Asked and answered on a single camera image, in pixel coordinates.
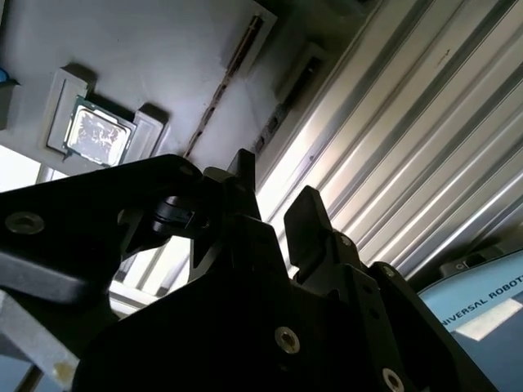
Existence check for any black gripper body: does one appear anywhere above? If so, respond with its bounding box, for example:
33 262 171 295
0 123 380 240
71 265 393 392

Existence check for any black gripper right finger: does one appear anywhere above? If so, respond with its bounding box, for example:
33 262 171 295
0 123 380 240
284 185 498 392

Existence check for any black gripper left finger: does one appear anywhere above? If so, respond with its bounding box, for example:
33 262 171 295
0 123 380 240
0 149 311 367

